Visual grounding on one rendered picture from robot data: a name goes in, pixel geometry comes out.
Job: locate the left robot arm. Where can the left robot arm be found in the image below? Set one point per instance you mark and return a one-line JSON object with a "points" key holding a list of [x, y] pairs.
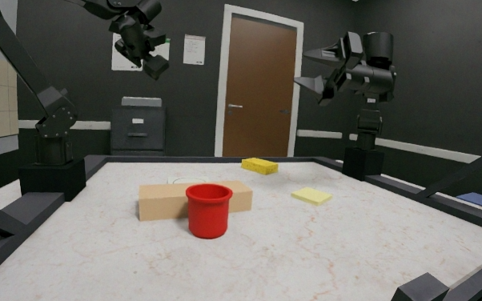
{"points": [[52, 146]]}

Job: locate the yellow sponge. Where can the yellow sponge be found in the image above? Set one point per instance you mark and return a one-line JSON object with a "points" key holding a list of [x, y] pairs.
{"points": [[260, 166]]}

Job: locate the pale yellow sticky-note pad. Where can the pale yellow sticky-note pad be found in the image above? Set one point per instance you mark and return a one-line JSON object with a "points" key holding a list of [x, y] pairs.
{"points": [[311, 196]]}

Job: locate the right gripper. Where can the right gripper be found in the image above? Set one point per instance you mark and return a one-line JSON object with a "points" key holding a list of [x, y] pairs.
{"points": [[358, 78]]}

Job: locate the tan rectangular block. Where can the tan rectangular block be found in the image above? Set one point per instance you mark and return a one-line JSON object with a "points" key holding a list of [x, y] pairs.
{"points": [[169, 201]]}

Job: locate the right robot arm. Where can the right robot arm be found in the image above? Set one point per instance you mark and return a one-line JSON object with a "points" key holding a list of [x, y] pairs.
{"points": [[379, 48]]}

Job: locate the red cup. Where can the red cup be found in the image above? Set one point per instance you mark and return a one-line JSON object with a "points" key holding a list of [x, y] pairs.
{"points": [[208, 210]]}

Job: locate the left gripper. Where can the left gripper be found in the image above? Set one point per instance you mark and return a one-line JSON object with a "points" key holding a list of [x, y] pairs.
{"points": [[136, 51]]}

